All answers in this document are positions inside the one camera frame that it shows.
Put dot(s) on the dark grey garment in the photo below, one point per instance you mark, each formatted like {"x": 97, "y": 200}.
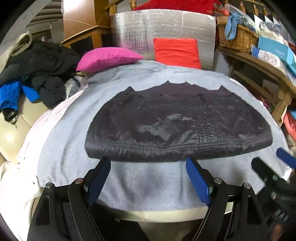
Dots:
{"x": 172, "y": 122}

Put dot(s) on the silver foil insulation panel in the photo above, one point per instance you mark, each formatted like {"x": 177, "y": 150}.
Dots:
{"x": 135, "y": 30}

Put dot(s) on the red plush blanket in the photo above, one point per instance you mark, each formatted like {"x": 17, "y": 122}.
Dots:
{"x": 198, "y": 6}

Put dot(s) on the blue jacket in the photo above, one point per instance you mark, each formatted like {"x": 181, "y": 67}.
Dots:
{"x": 10, "y": 94}

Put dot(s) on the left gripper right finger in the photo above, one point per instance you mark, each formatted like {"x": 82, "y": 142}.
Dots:
{"x": 233, "y": 213}

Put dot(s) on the cream leather seat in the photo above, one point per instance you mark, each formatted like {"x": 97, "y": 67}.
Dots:
{"x": 13, "y": 136}

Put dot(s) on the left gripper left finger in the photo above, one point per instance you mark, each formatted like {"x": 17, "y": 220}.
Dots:
{"x": 64, "y": 212}

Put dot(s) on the light blue cloth in basket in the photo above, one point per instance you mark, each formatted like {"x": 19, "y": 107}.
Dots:
{"x": 234, "y": 19}

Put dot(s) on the brown wooden cabinet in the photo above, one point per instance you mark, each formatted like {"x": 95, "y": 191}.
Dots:
{"x": 86, "y": 25}

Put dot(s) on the black clothes pile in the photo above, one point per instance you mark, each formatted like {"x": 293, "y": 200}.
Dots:
{"x": 45, "y": 67}

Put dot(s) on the white patterned box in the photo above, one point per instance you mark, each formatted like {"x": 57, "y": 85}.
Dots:
{"x": 269, "y": 58}

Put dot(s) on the pink cushion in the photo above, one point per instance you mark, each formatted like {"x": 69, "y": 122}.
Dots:
{"x": 102, "y": 58}

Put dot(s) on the beige fleece garment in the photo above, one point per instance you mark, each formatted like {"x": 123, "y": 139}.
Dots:
{"x": 21, "y": 44}

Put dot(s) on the teal fashion box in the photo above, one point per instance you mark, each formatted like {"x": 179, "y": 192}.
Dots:
{"x": 282, "y": 51}

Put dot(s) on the light grey bed blanket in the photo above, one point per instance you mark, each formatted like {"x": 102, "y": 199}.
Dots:
{"x": 133, "y": 187}

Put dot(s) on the wicker basket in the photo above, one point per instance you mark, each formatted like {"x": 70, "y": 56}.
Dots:
{"x": 243, "y": 41}

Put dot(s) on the red square cushion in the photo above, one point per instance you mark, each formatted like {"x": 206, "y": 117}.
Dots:
{"x": 177, "y": 52}

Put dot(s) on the wooden shelf unit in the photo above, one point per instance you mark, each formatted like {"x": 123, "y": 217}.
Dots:
{"x": 251, "y": 72}

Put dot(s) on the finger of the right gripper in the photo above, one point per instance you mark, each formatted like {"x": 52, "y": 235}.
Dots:
{"x": 286, "y": 157}
{"x": 265, "y": 173}

